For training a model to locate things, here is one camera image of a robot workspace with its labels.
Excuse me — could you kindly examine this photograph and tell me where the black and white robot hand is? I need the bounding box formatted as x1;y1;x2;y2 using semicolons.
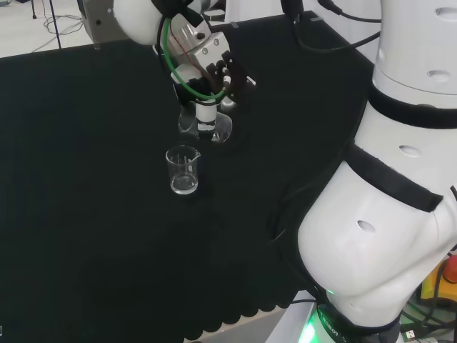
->
172;32;258;139

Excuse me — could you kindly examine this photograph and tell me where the clear glass beaker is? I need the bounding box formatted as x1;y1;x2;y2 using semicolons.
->
165;144;202;196
177;106;233;144

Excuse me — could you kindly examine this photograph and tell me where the black bench cloth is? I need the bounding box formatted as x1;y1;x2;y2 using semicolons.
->
0;9;376;343

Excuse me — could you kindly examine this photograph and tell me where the black tripod leg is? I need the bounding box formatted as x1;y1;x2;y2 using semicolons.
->
49;0;62;49

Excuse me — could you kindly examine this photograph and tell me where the yellow stop button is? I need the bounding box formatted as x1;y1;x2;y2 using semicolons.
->
419;257;457;309

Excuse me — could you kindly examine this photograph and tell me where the green cable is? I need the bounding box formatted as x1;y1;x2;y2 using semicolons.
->
159;16;229;101

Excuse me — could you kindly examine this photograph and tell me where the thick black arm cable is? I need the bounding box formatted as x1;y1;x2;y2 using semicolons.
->
281;0;381;51

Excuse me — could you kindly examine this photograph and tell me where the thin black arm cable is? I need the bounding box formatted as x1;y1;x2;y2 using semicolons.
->
318;0;383;23

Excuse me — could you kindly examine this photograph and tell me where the grey metal bracket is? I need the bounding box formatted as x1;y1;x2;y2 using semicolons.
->
84;0;123;50

